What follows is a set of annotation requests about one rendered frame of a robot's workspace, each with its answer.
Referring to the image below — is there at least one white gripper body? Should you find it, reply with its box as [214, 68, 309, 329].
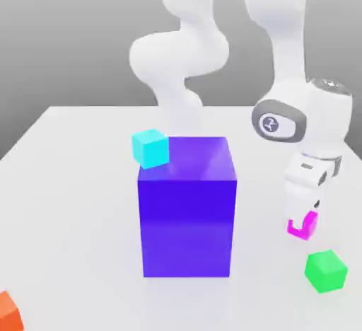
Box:
[284, 178, 322, 221]

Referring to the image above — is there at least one small magenta cube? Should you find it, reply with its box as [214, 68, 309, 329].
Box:
[286, 209, 320, 242]

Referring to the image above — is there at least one small green cube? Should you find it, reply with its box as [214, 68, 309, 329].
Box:
[304, 249, 349, 294]

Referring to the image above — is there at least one small cyan cube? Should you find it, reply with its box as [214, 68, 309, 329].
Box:
[131, 128, 170, 170]

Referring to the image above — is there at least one small orange cube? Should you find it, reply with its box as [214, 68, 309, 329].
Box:
[0, 290, 25, 331]

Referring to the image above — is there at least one large purple box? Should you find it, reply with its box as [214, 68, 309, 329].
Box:
[137, 136, 238, 279]

